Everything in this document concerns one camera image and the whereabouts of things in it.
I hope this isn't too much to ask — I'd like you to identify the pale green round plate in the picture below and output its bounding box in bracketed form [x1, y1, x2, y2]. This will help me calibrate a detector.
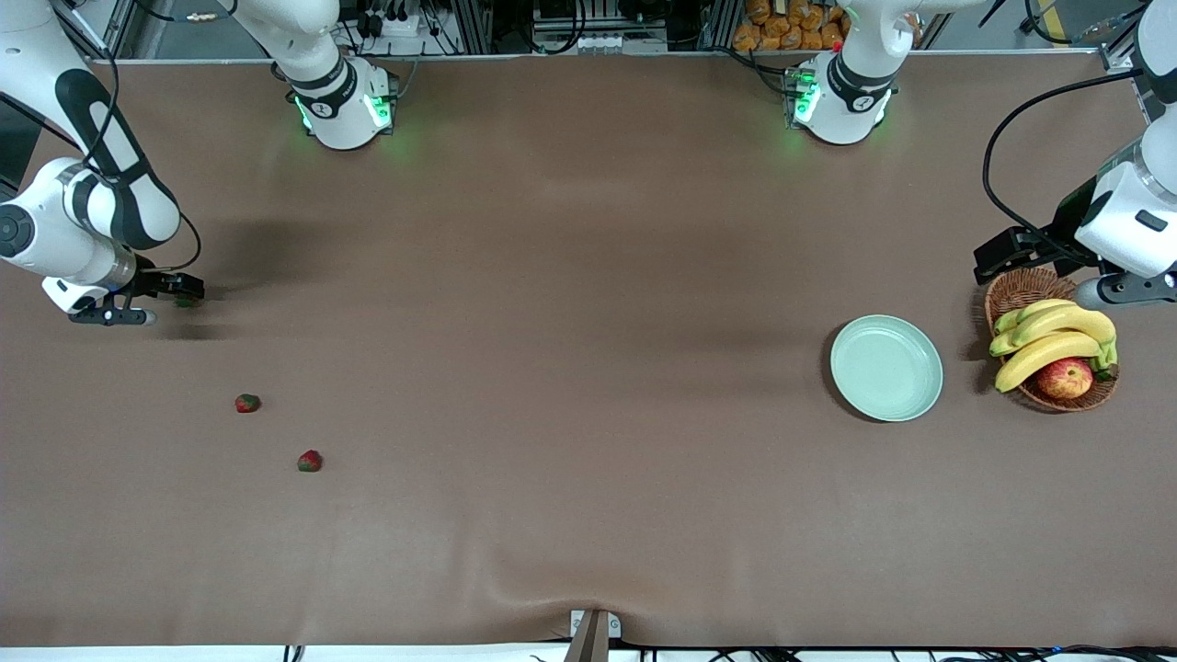
[829, 314, 944, 423]

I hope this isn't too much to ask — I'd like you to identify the brown wicker basket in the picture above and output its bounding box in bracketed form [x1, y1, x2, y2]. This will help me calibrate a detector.
[984, 267, 1120, 413]

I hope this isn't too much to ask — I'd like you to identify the red yellow apple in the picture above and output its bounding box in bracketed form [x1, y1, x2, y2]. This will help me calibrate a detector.
[1036, 358, 1095, 401]

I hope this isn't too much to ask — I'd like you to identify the pile of brown breads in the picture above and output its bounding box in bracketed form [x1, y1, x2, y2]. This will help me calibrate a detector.
[733, 0, 851, 52]

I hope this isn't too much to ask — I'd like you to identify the white power strip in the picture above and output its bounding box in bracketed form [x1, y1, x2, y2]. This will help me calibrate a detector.
[352, 7, 424, 40]

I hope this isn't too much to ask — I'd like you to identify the large table cover mat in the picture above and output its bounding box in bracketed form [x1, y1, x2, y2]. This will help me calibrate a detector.
[0, 51, 1177, 650]

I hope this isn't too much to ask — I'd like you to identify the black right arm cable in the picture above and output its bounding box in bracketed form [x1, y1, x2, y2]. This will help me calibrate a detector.
[51, 0, 203, 275]

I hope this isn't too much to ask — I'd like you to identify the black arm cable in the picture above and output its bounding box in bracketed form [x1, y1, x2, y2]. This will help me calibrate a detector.
[51, 0, 203, 275]
[982, 69, 1146, 272]

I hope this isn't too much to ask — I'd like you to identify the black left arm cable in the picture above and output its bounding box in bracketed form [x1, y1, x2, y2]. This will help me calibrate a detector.
[982, 69, 1146, 272]

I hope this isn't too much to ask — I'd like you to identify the aluminium frame post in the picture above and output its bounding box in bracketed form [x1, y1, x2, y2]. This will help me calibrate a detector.
[457, 0, 495, 54]

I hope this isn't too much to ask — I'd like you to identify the metal table edge bracket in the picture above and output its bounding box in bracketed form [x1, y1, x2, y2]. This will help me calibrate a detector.
[569, 609, 623, 662]

